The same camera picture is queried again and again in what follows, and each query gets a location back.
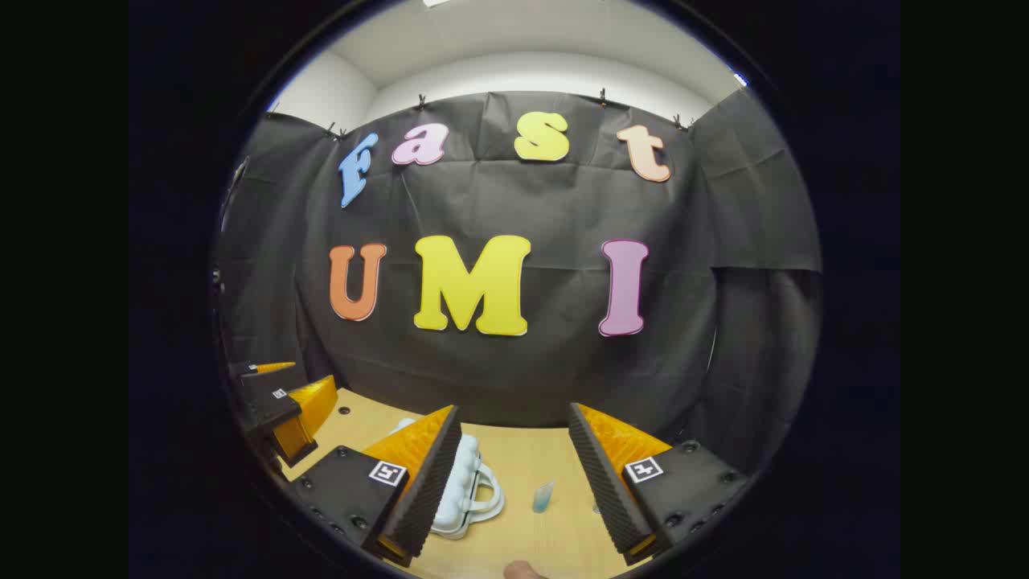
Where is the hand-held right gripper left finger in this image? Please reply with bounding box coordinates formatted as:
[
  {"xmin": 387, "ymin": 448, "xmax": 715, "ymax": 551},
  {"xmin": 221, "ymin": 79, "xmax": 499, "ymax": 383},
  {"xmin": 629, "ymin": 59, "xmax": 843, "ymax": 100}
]
[{"xmin": 291, "ymin": 404, "xmax": 463, "ymax": 568}]

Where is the small white suitcase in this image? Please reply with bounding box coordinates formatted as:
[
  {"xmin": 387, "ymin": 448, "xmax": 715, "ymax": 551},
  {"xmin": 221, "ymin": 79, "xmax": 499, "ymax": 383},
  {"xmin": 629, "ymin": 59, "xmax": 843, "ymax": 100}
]
[{"xmin": 392, "ymin": 417, "xmax": 506, "ymax": 540}]

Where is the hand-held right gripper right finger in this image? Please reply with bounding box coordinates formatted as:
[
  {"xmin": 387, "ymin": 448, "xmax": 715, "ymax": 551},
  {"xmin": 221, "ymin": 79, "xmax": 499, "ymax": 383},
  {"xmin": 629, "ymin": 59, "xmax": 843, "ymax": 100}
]
[{"xmin": 568, "ymin": 402, "xmax": 750, "ymax": 566}]

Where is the black backdrop cloth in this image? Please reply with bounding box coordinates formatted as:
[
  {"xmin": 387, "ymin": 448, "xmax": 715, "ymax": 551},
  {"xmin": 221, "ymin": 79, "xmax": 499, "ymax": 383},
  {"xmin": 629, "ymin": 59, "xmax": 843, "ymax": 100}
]
[{"xmin": 213, "ymin": 90, "xmax": 822, "ymax": 475}]

